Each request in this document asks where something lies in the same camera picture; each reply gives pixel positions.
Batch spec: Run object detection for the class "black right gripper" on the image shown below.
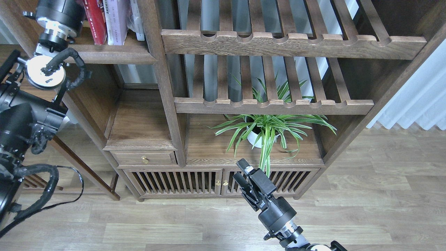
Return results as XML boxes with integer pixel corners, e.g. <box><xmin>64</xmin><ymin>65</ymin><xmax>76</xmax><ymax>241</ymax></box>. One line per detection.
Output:
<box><xmin>233</xmin><ymin>158</ymin><xmax>296</xmax><ymax>233</ymax></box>

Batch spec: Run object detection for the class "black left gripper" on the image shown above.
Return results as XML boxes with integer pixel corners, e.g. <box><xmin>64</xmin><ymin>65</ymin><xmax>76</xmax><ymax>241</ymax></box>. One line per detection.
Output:
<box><xmin>23</xmin><ymin>0</ymin><xmax>86</xmax><ymax>37</ymax></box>

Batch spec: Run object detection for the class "red paperback book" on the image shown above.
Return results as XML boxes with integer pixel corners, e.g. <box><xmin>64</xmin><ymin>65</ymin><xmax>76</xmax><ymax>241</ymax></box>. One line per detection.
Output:
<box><xmin>82</xmin><ymin>0</ymin><xmax>107</xmax><ymax>45</ymax></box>

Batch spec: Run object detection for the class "white and purple book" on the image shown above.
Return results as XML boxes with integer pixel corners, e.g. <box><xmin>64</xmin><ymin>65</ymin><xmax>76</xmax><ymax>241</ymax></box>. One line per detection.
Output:
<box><xmin>103</xmin><ymin>0</ymin><xmax>130</xmax><ymax>45</ymax></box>

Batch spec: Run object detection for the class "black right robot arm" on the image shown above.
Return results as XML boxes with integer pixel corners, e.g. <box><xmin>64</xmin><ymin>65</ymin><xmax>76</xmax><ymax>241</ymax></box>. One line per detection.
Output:
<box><xmin>233</xmin><ymin>159</ymin><xmax>346</xmax><ymax>251</ymax></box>

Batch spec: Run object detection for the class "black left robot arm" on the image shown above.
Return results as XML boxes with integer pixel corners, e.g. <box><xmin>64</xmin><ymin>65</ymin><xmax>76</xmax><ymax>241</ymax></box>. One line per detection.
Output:
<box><xmin>0</xmin><ymin>0</ymin><xmax>91</xmax><ymax>236</ymax></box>

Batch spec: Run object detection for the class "green spider plant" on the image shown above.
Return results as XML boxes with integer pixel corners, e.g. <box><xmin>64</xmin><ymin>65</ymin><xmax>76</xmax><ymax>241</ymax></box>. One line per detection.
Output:
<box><xmin>210</xmin><ymin>71</ymin><xmax>337</xmax><ymax>190</ymax></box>

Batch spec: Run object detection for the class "white book in plastic wrap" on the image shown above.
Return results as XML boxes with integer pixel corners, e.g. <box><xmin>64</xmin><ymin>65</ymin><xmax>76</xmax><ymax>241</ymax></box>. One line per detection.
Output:
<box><xmin>128</xmin><ymin>0</ymin><xmax>145</xmax><ymax>41</ymax></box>

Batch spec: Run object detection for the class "brass drawer knob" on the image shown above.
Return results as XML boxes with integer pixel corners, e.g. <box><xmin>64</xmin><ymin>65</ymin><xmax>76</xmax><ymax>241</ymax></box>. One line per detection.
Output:
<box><xmin>141</xmin><ymin>156</ymin><xmax>149</xmax><ymax>164</ymax></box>

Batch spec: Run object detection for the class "dark wooden bookshelf unit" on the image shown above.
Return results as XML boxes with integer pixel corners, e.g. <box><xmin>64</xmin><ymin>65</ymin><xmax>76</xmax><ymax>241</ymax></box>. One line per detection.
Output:
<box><xmin>64</xmin><ymin>0</ymin><xmax>445</xmax><ymax>200</ymax></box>

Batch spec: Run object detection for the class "white pleated curtain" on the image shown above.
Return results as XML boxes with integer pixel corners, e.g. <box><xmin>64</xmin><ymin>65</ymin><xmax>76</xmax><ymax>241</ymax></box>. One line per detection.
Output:
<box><xmin>366</xmin><ymin>41</ymin><xmax>446</xmax><ymax>130</ymax></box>

